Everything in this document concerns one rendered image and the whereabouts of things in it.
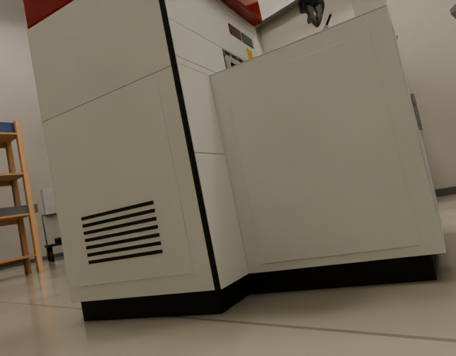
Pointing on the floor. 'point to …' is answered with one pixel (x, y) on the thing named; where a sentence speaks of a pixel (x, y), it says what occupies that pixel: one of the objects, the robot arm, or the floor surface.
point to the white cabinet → (330, 162)
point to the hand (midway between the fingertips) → (317, 22)
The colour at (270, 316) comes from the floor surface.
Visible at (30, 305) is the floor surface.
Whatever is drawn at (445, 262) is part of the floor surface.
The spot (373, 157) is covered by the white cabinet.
